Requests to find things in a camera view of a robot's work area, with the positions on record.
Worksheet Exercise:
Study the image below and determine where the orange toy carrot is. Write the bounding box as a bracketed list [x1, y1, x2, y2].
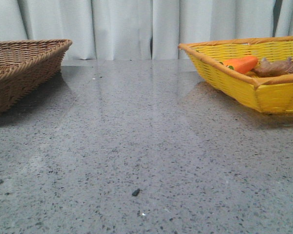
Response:
[222, 56, 258, 74]

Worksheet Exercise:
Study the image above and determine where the brown ginger root toy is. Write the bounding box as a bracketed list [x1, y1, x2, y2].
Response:
[252, 57, 293, 77]

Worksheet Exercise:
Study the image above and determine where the white curtain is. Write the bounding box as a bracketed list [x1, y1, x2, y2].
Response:
[0, 0, 293, 60]

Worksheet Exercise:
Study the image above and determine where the yellow woven basket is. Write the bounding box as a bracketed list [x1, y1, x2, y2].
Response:
[178, 36, 293, 113]

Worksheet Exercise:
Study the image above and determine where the small black debris piece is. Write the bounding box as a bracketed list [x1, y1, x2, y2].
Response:
[131, 188, 141, 196]

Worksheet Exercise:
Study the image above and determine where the brown wicker basket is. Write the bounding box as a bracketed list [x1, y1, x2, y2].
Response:
[0, 39, 72, 115]

